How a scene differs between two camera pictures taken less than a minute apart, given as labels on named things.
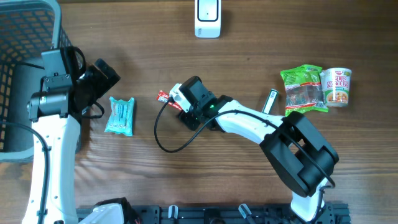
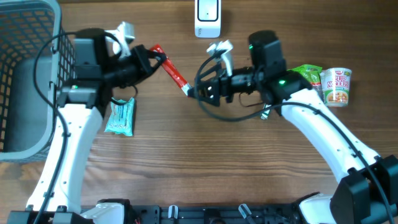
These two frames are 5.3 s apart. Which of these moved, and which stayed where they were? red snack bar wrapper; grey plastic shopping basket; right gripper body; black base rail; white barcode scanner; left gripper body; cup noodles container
Moved: red snack bar wrapper; right gripper body; left gripper body
Stayed: white barcode scanner; black base rail; grey plastic shopping basket; cup noodles container
